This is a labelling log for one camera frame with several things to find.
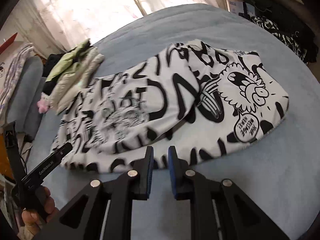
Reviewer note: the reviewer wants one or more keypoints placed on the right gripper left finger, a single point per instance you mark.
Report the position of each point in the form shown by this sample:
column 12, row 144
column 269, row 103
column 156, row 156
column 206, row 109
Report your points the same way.
column 103, row 210

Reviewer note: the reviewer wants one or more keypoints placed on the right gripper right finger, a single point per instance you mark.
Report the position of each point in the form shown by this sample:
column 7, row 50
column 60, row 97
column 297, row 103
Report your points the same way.
column 219, row 210

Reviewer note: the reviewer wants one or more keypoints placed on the white black graffiti print jacket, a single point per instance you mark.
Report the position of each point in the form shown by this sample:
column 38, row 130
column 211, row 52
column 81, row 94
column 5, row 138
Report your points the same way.
column 207, row 102

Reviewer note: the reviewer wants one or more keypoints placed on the black white patterned clothes pile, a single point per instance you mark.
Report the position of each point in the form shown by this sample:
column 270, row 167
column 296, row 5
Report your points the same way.
column 284, row 24

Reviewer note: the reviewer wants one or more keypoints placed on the person's left hand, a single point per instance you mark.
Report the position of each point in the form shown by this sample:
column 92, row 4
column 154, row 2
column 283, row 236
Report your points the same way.
column 32, row 220

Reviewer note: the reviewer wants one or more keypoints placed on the blue grey pillow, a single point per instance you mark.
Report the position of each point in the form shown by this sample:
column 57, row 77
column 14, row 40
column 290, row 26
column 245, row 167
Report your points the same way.
column 22, row 108

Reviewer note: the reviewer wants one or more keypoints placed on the white pink cat plush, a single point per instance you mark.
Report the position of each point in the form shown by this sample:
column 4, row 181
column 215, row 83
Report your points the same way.
column 44, row 103

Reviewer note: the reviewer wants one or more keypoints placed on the folded cream puffer jacket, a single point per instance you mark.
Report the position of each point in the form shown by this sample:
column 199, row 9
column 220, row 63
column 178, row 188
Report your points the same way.
column 76, row 78

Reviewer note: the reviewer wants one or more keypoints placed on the floral folded quilt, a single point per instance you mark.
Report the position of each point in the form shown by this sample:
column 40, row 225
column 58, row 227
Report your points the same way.
column 11, row 70

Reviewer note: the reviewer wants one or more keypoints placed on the black garment by pillow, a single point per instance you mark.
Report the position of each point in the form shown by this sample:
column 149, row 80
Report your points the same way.
column 52, row 60

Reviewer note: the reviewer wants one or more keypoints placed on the folded green black jacket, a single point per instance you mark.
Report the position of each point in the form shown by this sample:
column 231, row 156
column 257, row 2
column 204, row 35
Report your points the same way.
column 67, row 64

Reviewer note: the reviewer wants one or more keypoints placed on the floral sheer curtain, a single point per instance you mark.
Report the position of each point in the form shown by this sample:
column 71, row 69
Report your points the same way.
column 55, row 26

